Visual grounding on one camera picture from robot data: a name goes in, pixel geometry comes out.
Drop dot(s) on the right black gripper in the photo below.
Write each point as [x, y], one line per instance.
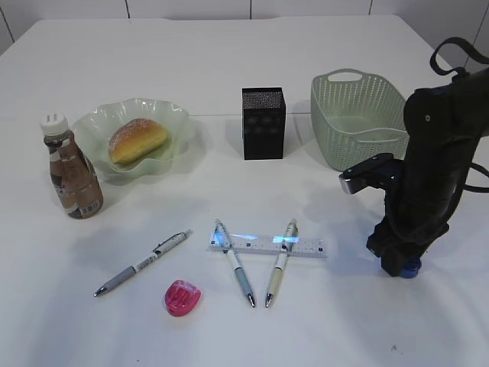
[417, 209]

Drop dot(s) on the blue pencil sharpener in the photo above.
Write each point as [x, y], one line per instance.
[411, 268]

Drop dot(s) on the transparent plastic ruler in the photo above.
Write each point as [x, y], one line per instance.
[268, 245]

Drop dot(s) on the pink pencil sharpener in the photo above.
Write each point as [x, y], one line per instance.
[181, 298]

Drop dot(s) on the sugared bread roll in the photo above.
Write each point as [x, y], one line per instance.
[136, 139]

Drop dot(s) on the brown coffee drink bottle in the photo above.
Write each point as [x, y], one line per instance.
[71, 172]

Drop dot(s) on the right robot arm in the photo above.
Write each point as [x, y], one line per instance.
[445, 126]

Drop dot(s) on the cream grip pen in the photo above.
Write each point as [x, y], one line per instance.
[280, 264]

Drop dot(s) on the green plastic basket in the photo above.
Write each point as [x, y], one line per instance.
[356, 115]

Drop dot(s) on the blue grip pen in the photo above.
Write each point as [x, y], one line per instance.
[235, 264]

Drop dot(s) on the black mesh pen holder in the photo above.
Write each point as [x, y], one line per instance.
[263, 123]

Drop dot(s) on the grey grip pen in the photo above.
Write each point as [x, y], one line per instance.
[132, 270]

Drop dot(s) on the green wavy glass plate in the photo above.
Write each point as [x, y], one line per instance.
[94, 130]

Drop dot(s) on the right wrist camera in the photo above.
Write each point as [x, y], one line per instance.
[381, 171]

